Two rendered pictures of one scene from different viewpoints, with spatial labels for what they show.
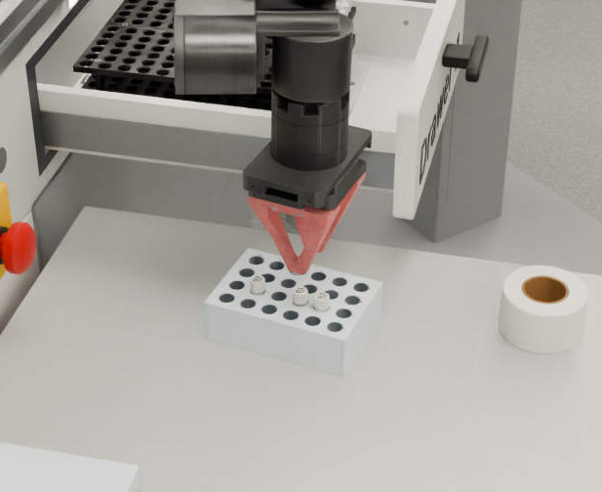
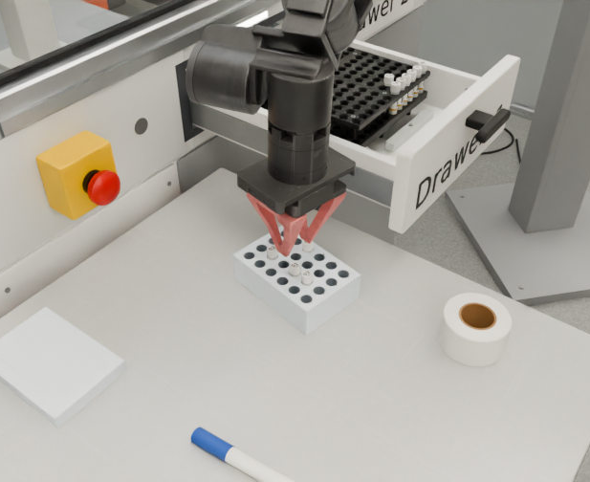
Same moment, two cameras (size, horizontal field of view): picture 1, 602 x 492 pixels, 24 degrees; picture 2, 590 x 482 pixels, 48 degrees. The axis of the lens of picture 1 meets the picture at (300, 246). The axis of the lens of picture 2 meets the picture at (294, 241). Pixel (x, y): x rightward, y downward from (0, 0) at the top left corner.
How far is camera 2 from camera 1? 0.51 m
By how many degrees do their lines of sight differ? 19
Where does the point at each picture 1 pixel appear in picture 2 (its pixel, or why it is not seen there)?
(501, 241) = (567, 243)
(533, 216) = not seen: outside the picture
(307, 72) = (283, 105)
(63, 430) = (107, 316)
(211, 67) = (211, 86)
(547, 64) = not seen: outside the picture
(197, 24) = (210, 50)
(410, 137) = (404, 173)
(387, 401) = (324, 364)
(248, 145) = not seen: hidden behind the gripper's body
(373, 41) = (443, 98)
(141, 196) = not seen: hidden behind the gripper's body
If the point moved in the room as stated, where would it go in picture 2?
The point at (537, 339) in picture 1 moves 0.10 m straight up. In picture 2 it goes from (457, 352) to (474, 282)
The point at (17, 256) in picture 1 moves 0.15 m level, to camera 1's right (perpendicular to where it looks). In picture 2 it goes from (95, 193) to (218, 229)
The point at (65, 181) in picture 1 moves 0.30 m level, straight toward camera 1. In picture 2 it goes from (213, 148) to (132, 291)
